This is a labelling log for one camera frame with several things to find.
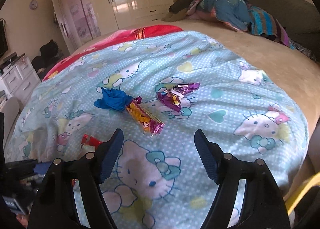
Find dark brown garment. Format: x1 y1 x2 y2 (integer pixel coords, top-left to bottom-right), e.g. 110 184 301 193
162 0 193 22

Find small red white wrapper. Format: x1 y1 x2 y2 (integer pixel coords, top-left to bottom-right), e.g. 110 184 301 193
81 134 103 152

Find red pink blanket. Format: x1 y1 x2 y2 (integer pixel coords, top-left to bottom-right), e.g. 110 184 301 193
42 24 183 81

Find blue floral folded duvet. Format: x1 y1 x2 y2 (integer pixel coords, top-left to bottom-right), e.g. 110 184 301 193
186 0 251 32

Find purple candy wrapper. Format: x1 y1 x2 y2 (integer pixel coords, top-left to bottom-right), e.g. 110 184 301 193
156 82 200 112

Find pink cartoon door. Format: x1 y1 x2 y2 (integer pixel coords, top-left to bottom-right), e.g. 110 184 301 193
66 0 101 45

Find blue wrapper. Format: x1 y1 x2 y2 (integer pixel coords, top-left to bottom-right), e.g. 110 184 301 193
94 88 133 112

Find round wall clock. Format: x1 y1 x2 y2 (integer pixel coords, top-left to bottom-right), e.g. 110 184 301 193
29 0 38 10

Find yellow rimmed trash bin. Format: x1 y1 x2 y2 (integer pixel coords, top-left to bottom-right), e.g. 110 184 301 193
285 172 320 215

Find grey upholstered headboard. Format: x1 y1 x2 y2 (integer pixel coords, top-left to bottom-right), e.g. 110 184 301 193
247 0 319 57

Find orange snack wrapper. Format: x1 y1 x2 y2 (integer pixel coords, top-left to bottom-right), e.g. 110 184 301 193
126 97 165 135

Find light blue cartoon quilt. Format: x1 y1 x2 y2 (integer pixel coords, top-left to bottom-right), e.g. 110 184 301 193
4 31 309 228

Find striped colourful blanket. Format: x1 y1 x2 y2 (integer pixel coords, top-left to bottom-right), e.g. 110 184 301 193
248 6 294 49

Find white drawer cabinet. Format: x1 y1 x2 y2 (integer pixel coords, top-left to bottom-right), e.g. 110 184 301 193
1 54 41 110

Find dark clothes on cabinet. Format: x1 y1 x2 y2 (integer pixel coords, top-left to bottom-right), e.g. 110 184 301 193
31 40 64 81

